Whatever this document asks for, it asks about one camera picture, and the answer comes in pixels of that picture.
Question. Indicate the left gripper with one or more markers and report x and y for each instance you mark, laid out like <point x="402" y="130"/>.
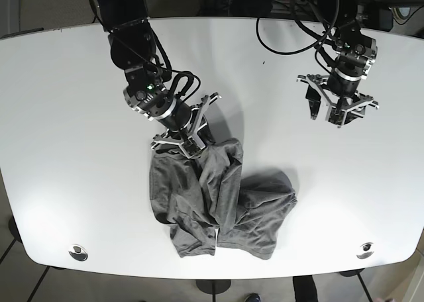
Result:
<point x="339" y="89"/>

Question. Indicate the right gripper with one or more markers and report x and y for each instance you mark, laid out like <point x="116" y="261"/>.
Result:
<point x="181" y="121"/>

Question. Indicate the grey heather T-shirt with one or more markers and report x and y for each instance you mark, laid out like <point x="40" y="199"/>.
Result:
<point x="207" y="203"/>

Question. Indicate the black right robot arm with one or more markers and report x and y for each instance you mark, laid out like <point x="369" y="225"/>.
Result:
<point x="136" y="49"/>

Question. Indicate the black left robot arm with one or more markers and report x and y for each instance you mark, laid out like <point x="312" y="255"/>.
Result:
<point x="341" y="27"/>

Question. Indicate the black table base foot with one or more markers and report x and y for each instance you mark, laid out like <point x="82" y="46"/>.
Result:
<point x="213" y="286"/>

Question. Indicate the right chrome table grommet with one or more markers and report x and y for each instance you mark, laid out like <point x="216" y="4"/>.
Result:
<point x="365" y="250"/>

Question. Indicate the chrome table grommet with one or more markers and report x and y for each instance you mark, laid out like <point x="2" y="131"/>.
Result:
<point x="365" y="250"/>
<point x="78" y="253"/>

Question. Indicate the dark shoe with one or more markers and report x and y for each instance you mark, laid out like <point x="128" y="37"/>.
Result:
<point x="253" y="297"/>

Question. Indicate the left chrome table grommet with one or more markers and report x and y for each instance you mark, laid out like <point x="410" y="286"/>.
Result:
<point x="78" y="253"/>

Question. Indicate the person's dark trouser leg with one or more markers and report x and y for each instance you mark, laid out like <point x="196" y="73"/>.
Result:
<point x="304" y="289"/>

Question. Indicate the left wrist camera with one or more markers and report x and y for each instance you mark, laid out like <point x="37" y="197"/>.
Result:
<point x="335" y="118"/>

